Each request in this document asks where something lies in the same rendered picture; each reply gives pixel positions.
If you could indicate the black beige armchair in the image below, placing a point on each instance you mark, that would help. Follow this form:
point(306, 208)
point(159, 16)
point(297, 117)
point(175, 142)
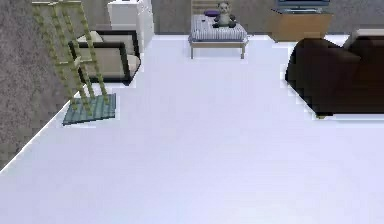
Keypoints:
point(110, 58)

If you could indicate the grey teddy bear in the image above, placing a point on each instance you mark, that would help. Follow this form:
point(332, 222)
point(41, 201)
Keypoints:
point(224, 17)

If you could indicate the purple pillow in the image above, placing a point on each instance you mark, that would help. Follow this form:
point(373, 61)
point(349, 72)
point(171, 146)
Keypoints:
point(211, 13)

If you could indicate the yellow-green ladder shelf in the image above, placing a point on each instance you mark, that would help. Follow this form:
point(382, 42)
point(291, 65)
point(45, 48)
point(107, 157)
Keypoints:
point(88, 110)

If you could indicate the white cabinet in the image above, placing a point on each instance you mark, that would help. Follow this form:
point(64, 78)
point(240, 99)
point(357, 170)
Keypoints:
point(131, 18)

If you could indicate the wooden television stand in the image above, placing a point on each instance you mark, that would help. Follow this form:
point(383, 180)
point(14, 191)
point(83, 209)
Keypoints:
point(300, 26)

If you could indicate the dark brown sofa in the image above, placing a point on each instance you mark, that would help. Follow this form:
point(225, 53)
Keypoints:
point(336, 73)

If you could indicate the grey television set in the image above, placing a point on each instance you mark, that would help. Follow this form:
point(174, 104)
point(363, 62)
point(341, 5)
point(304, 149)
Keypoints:
point(301, 3)

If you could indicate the striped bed with wooden frame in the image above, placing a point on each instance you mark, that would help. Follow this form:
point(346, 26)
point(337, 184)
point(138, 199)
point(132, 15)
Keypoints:
point(216, 33)

